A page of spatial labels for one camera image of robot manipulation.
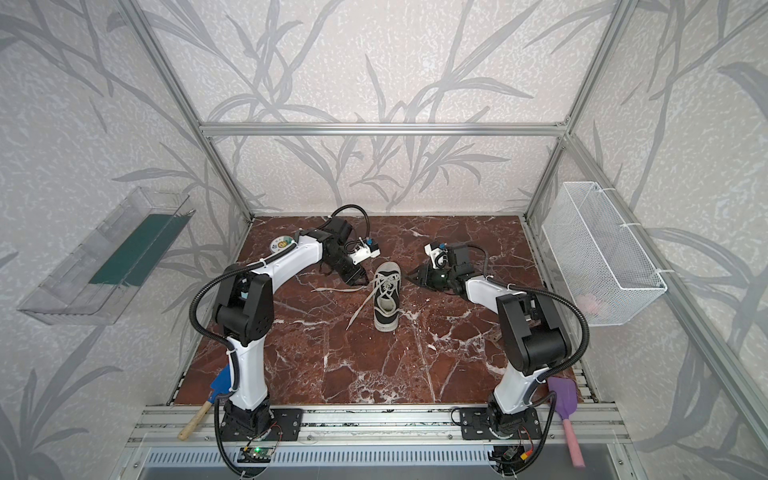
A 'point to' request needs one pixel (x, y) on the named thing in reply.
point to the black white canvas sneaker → (387, 286)
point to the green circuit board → (255, 454)
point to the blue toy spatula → (220, 385)
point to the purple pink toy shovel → (566, 392)
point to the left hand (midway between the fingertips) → (368, 268)
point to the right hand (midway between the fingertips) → (411, 269)
